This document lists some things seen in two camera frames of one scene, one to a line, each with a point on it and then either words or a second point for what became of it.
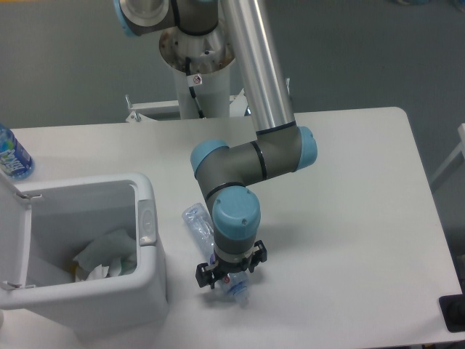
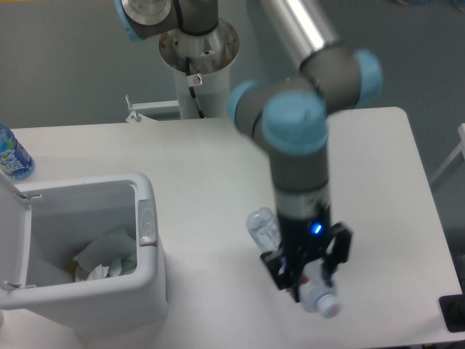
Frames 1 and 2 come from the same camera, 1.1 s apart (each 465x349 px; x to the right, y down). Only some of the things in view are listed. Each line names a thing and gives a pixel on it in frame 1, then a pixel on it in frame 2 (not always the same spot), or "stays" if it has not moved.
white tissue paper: [113, 254] stays
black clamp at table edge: [453, 307] stays
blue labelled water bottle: [15, 162] stays
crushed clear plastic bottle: [234, 283] -> [317, 294]
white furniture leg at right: [461, 149] stays
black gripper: [205, 277] -> [305, 239]
